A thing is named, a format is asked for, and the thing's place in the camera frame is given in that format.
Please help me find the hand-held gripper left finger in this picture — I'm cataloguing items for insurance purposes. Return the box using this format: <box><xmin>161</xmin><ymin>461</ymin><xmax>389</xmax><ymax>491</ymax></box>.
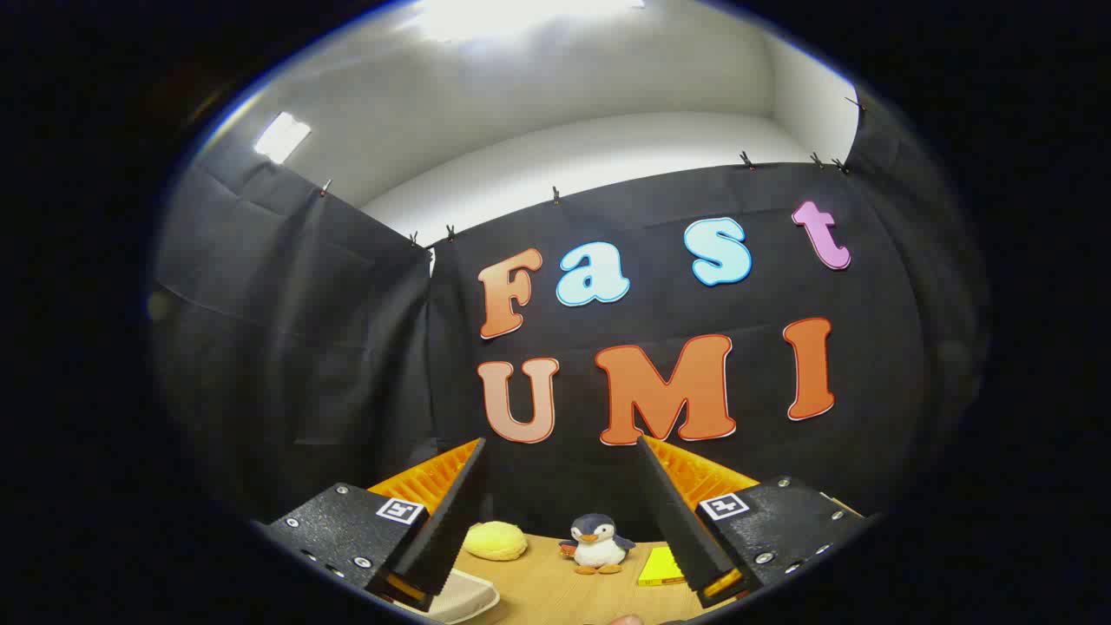
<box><xmin>252</xmin><ymin>437</ymin><xmax>489</xmax><ymax>614</ymax></box>

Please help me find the yellow plush bun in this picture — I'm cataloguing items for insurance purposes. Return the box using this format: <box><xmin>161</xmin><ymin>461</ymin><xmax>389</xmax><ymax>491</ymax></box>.
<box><xmin>462</xmin><ymin>521</ymin><xmax>529</xmax><ymax>562</ymax></box>

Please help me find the penguin plush toy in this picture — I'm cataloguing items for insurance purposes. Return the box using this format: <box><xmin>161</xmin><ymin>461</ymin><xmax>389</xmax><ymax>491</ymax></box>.
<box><xmin>559</xmin><ymin>513</ymin><xmax>637</xmax><ymax>576</ymax></box>

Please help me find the ceiling light panel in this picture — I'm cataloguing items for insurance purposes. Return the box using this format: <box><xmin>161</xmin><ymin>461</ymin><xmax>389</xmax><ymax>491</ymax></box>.
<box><xmin>417</xmin><ymin>0</ymin><xmax>645</xmax><ymax>40</ymax></box>
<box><xmin>253</xmin><ymin>111</ymin><xmax>312</xmax><ymax>164</ymax></box>

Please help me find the row of black cloth clips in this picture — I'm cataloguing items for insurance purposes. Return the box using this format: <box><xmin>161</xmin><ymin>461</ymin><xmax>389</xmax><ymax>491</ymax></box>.
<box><xmin>319</xmin><ymin>95</ymin><xmax>867</xmax><ymax>246</ymax></box>

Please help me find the yellow book with red circle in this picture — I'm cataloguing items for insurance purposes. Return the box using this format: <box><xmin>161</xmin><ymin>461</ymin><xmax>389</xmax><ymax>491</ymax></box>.
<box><xmin>638</xmin><ymin>546</ymin><xmax>688</xmax><ymax>588</ymax></box>

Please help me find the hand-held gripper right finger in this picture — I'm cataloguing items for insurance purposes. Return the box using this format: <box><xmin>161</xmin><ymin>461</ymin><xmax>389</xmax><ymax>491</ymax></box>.
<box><xmin>636</xmin><ymin>434</ymin><xmax>876</xmax><ymax>610</ymax></box>

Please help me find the beige storage box lid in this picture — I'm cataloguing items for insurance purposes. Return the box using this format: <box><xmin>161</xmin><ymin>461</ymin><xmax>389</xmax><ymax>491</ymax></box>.
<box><xmin>408</xmin><ymin>569</ymin><xmax>502</xmax><ymax>624</ymax></box>

